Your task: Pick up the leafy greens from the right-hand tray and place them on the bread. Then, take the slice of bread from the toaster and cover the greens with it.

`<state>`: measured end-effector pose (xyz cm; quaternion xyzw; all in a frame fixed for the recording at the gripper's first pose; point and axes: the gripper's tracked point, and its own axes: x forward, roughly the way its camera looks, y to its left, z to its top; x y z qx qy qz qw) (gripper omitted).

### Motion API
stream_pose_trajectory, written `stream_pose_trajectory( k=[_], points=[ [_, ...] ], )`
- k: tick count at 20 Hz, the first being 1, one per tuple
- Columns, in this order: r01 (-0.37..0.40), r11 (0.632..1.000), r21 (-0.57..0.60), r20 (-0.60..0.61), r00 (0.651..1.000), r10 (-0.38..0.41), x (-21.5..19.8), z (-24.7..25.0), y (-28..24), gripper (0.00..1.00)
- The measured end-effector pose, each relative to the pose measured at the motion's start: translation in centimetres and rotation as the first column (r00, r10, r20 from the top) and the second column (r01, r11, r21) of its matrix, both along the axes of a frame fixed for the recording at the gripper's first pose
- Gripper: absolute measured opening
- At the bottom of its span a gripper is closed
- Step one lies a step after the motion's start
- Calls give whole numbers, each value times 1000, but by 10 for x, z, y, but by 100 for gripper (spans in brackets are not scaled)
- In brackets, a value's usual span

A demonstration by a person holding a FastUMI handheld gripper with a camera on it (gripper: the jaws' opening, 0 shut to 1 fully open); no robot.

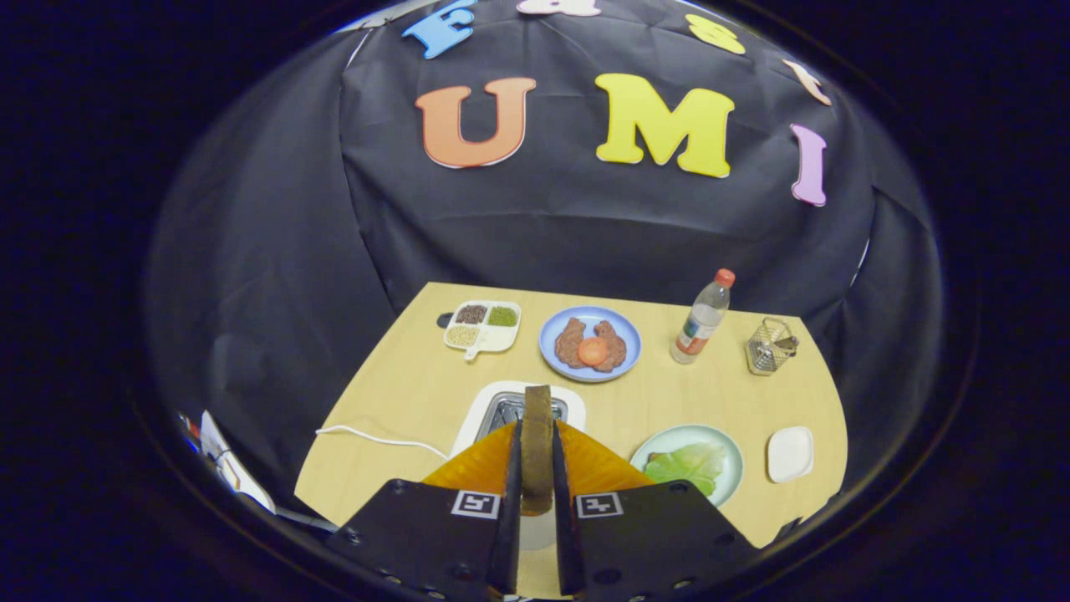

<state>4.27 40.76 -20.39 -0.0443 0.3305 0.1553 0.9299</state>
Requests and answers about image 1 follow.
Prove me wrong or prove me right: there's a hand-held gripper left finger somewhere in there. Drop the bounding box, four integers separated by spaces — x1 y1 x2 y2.
326 418 523 599

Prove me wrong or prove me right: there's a blue round plate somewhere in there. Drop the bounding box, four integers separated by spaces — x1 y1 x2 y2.
538 306 643 384

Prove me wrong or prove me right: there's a green lettuce leaf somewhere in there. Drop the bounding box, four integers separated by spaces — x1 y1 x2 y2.
644 441 728 498

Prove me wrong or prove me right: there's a brown meat piece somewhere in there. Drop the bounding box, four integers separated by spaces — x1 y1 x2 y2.
554 317 588 370
594 320 628 373

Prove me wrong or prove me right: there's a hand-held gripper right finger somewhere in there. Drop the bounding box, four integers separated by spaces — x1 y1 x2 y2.
550 418 762 601

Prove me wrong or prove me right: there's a white toaster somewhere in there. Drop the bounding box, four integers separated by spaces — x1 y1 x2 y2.
450 380 588 553

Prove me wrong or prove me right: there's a white power cable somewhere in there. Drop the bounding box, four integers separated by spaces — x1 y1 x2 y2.
315 424 450 461

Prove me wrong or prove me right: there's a clear water bottle red cap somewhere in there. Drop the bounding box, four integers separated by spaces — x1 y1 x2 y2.
670 268 736 365

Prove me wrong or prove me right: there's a light green round plate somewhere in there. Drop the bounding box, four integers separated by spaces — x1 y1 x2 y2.
629 424 745 508

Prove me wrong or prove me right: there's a white compartment tray with beans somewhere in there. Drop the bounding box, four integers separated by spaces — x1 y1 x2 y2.
443 299 522 362

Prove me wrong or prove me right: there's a small white plate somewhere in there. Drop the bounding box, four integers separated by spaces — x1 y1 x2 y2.
767 426 815 484

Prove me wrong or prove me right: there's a brown toast slice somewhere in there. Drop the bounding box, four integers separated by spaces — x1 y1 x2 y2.
520 385 554 517

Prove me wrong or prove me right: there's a metal wire cutlery holder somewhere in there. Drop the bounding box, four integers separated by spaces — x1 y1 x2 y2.
744 316 801 376

